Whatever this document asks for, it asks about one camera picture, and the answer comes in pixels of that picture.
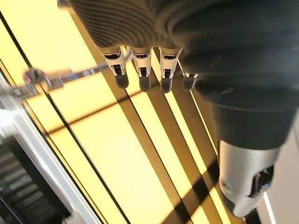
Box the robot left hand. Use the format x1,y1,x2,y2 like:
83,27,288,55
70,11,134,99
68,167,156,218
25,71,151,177
63,0,299,218

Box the dark dishwasher rack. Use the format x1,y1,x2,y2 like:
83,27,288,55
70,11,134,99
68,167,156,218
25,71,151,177
0,135,71,224

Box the yellow cabinet front panel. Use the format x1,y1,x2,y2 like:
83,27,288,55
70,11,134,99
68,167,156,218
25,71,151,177
46,93,190,224
0,0,103,94
25,71,136,135

